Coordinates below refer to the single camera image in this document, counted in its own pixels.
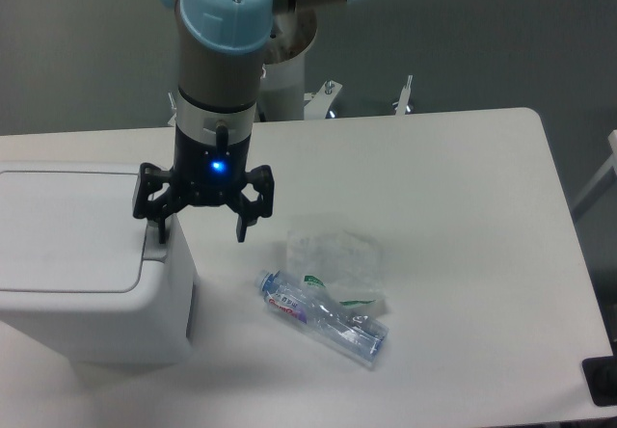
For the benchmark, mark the crumpled clear plastic bag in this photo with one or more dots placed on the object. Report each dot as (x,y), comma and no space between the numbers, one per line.
(348,266)

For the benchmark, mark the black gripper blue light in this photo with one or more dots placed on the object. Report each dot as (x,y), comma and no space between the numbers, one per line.
(203,176)

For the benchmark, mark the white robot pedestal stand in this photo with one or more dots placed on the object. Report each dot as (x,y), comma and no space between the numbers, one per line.
(282,93)

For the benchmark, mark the white frame at right edge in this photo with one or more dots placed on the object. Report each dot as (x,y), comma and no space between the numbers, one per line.
(598,184)

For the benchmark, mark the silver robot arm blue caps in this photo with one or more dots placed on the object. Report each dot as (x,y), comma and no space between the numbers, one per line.
(221,60)

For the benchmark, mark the white push-lid trash can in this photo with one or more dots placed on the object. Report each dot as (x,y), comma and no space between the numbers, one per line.
(82,276)

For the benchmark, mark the crushed clear plastic bottle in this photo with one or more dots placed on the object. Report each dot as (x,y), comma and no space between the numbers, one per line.
(310,308)

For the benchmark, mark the black clamp at table corner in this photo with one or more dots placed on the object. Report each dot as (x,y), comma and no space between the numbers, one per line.
(600,375)

